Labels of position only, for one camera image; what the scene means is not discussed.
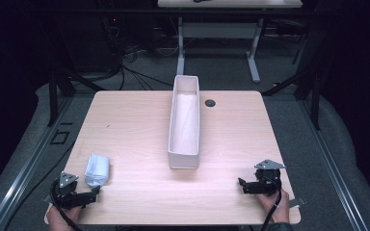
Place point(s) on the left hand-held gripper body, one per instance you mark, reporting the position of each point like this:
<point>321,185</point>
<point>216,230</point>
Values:
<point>69,198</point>

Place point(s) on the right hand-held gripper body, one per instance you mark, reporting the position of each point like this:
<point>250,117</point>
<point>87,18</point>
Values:
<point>266,181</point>

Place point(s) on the white cloth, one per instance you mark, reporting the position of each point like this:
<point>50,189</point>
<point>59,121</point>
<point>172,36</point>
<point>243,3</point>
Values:
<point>97,170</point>

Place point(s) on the long white storage box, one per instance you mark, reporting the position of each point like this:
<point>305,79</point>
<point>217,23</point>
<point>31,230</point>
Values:
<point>184,162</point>

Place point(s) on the person's left hand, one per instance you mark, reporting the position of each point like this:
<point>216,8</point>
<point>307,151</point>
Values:
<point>61,218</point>

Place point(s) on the person's right hand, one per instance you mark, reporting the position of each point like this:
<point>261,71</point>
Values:
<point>281,208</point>

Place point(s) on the dark round table grommet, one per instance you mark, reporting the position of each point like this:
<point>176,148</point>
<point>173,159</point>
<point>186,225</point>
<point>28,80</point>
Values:
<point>210,103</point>

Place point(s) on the white background desk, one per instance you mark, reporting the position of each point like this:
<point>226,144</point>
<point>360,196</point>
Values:
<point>218,30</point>

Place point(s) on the grey table edge bracket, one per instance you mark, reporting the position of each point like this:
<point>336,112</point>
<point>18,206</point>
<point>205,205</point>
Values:
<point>297,202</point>

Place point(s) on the aluminium floor rail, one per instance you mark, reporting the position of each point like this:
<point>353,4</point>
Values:
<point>22,173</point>
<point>337,173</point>

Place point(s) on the black metal frame stand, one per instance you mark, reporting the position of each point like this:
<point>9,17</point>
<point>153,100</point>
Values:
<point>53,96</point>
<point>314,96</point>

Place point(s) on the black horizontal frame beam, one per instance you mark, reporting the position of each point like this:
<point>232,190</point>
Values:
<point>173,12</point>

